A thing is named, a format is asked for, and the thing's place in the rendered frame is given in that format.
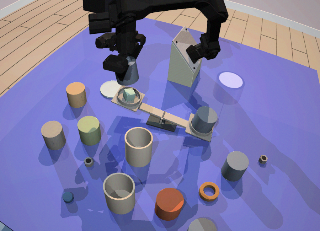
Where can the dark olive green cylinder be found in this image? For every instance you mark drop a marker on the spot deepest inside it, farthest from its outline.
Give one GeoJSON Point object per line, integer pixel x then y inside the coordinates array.
{"type": "Point", "coordinates": [89, 130]}

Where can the white round dish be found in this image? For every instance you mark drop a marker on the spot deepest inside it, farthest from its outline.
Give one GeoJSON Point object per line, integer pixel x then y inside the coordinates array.
{"type": "Point", "coordinates": [109, 88]}

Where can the orange ring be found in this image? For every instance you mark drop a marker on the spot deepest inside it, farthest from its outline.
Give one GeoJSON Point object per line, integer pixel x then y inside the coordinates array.
{"type": "Point", "coordinates": [204, 196]}

